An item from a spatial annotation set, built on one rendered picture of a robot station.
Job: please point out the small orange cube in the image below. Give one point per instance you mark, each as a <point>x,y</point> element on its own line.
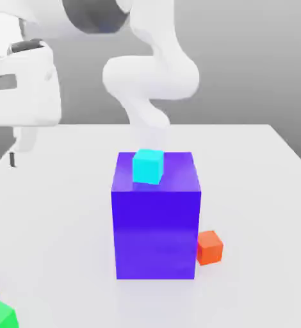
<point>210,248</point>

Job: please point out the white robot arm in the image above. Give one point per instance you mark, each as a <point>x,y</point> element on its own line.
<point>150,77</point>

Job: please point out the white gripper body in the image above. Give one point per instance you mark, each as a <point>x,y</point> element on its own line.
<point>32,102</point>

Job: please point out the small cyan cube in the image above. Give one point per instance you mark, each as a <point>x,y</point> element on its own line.
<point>148,167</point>

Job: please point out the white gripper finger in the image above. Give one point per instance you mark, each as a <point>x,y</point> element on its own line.
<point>25,138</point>

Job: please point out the large purple box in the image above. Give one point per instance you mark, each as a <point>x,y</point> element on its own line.
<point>155,230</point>

